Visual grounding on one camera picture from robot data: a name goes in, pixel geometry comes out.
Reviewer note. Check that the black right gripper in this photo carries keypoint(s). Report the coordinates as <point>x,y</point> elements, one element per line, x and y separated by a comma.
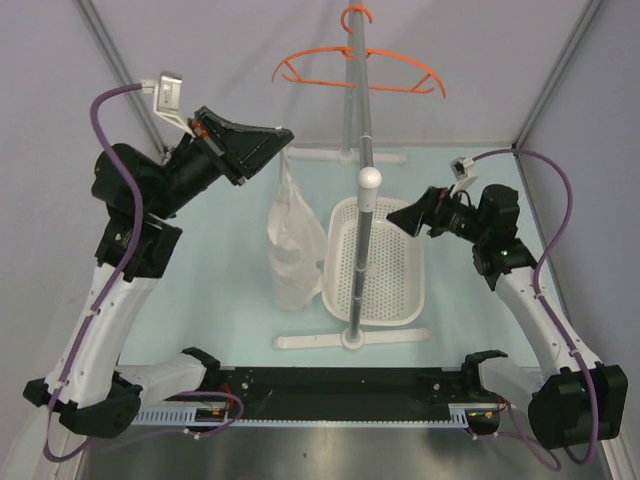
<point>429,209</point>

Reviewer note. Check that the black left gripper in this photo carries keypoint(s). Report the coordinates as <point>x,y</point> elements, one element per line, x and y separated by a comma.
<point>237,150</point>

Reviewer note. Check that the white tank top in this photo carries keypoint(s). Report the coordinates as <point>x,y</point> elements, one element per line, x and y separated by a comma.
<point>297,244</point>

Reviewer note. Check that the orange plastic hanger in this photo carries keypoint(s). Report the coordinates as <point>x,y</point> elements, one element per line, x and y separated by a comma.
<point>356,54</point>

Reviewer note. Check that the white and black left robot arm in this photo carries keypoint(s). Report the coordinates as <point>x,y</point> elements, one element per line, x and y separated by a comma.
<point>91,393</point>

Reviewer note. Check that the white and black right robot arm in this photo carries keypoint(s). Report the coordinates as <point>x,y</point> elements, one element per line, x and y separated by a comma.
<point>581,399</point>

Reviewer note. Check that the white perforated plastic basket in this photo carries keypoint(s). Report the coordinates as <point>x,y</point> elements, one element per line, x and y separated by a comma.
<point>394,290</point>

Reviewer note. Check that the grey clothes rack with white feet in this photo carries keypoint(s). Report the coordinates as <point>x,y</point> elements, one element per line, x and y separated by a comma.
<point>357,147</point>

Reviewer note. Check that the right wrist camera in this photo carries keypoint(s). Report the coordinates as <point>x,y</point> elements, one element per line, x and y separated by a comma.
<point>465,174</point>

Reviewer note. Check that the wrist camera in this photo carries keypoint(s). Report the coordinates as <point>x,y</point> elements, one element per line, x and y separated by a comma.
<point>166,96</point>
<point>465,174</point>

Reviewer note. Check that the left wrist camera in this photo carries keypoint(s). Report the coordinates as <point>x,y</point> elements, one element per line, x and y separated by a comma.
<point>166,96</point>

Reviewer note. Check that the white slotted cable duct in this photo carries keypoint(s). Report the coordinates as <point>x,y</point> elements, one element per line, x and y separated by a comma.
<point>204,417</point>

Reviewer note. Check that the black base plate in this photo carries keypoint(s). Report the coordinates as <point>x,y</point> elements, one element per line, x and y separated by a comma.
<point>346,393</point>

